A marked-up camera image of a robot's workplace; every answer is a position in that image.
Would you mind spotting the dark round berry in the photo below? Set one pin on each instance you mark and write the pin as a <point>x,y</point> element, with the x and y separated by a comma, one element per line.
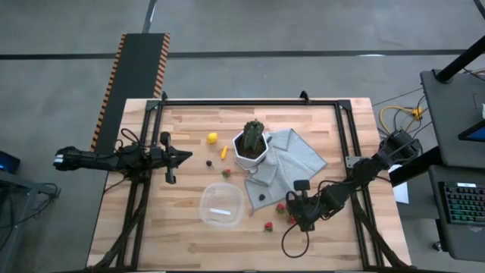
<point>261,197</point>
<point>208,163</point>

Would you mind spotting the yellow lemon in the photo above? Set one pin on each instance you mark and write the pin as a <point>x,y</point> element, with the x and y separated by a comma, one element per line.
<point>212,138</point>

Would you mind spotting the black hazard-striped floor mat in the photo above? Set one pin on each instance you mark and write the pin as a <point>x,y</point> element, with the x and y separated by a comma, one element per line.
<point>136,76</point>

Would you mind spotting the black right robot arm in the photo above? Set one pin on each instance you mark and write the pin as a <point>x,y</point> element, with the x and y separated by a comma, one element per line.
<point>363,170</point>

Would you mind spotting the blue-screen tablet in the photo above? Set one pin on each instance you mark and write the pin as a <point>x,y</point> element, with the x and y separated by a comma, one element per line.
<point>475,133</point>

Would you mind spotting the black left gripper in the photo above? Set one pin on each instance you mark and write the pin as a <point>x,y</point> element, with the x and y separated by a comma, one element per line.
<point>166,157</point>

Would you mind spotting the grey desk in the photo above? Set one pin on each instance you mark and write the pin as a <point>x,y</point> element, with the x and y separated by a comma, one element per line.
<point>462,239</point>
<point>447,113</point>

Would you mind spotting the black slanted beam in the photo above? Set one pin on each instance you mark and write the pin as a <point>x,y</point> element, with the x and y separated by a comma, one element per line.
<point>417,167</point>

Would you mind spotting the backlit keyboard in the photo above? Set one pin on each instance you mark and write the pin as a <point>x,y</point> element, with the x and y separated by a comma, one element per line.
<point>464,203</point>

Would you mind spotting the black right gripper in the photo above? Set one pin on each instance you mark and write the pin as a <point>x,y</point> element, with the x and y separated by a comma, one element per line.
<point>308,208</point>

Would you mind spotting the red strawberry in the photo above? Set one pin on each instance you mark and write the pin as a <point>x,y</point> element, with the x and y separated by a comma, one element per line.
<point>268,226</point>
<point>226,173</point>
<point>292,220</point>
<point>280,208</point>

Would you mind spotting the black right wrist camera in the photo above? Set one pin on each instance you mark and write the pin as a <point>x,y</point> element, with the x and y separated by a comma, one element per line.
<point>302,185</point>

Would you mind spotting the grey waffle dish cloth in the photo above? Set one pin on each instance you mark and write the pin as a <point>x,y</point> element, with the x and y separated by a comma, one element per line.
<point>295,159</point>

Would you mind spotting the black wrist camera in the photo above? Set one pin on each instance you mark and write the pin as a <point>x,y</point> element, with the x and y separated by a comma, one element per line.
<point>165,138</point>
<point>302,185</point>

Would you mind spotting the clear plastic tupperware container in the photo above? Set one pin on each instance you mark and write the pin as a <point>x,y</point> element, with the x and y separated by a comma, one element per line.
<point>212,201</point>

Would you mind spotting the white angular plant pot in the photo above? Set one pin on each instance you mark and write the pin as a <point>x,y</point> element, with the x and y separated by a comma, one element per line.
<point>246,163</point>

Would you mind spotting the black aluminium table frame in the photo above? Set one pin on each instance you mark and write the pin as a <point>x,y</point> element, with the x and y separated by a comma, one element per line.
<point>246,102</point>

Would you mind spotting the grey metal stand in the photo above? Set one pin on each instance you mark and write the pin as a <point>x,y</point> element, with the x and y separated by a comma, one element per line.
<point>22,186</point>

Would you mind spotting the small black round knob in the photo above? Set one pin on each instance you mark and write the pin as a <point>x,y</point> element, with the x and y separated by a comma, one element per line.
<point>437,246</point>

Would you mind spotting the green cactus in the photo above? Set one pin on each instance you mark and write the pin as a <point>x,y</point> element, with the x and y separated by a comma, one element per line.
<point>253,134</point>

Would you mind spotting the white paper sheet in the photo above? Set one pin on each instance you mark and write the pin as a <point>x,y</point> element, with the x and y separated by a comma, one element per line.
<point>401,193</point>

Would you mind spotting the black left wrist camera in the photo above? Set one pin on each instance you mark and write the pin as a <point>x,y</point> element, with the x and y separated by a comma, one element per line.
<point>165,138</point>

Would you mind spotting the blue-lit black device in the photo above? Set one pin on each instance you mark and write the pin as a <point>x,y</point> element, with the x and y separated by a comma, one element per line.
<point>7,163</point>

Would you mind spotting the black slanted pole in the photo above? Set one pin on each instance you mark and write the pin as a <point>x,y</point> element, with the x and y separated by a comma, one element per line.
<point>460,58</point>

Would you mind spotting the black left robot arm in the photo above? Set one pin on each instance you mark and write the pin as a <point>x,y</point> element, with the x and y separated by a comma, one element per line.
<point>94,159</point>

